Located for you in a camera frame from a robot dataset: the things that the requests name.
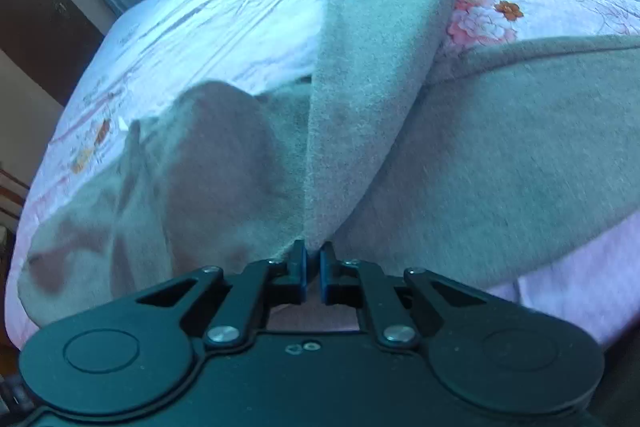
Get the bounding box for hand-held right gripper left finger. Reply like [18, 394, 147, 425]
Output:
[136, 240, 307, 349]

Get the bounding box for grey fleece pants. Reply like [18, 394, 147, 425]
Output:
[17, 0, 640, 326]

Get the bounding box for dark wooden door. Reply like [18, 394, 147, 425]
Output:
[0, 0, 107, 106]

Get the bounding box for bed with floral sheet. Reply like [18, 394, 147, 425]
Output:
[4, 0, 640, 350]

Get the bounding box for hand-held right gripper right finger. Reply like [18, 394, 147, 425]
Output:
[319, 241, 490, 351]

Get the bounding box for small wooden chair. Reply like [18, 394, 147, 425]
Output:
[0, 167, 28, 220]

